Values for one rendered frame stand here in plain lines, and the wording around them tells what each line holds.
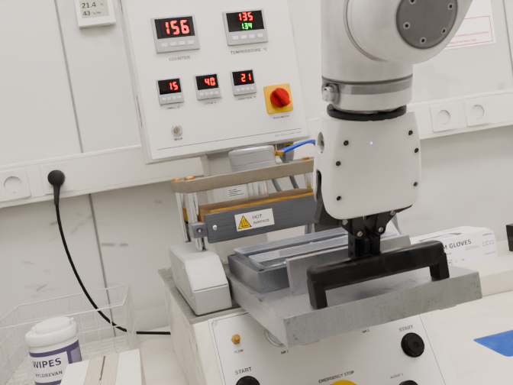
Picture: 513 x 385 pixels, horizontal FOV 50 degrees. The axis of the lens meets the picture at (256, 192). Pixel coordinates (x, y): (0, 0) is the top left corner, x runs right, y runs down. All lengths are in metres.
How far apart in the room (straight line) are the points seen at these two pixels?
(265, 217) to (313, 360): 0.23
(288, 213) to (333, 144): 0.37
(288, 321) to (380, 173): 0.17
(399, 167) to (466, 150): 1.12
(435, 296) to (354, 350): 0.22
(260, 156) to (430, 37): 0.54
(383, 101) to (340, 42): 0.06
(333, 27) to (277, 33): 0.65
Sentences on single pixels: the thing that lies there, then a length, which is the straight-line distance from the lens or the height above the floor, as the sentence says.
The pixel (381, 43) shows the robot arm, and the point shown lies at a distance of 0.43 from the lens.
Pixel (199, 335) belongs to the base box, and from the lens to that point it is 0.76.
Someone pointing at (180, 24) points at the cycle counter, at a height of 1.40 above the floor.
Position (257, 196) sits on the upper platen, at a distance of 0.94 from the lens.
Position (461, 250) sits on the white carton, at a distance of 1.42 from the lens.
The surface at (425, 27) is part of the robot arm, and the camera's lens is 0.43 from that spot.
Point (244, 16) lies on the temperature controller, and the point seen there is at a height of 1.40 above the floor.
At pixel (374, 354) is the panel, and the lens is 0.80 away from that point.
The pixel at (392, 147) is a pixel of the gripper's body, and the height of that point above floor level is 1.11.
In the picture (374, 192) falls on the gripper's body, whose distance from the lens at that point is 0.54.
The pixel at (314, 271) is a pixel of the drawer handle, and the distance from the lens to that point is 0.54.
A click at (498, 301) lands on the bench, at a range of 1.30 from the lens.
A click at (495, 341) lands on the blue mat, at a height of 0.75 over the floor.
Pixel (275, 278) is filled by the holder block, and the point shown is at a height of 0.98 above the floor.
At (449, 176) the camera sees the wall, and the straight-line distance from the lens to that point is 1.63.
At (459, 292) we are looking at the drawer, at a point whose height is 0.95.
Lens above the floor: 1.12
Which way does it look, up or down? 3 degrees down
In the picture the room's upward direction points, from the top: 9 degrees counter-clockwise
